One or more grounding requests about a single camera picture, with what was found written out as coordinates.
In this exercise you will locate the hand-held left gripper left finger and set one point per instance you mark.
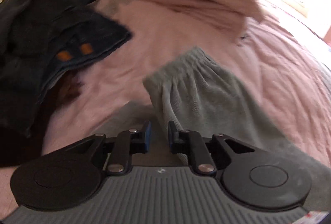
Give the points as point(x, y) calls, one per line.
point(147, 136)

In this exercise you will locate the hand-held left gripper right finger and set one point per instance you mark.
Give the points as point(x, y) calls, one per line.
point(171, 136)

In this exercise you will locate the grey sweatpants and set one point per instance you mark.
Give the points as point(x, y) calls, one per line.
point(206, 89)

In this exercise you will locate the dark blue jeans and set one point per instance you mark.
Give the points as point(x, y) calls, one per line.
point(77, 40)

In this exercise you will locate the dark maroon garment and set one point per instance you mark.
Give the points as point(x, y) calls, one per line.
point(20, 146)

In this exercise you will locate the pink bed sheet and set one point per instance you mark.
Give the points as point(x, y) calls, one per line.
point(284, 58)

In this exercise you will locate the dark grey garment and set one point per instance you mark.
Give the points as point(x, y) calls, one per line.
point(10, 14)

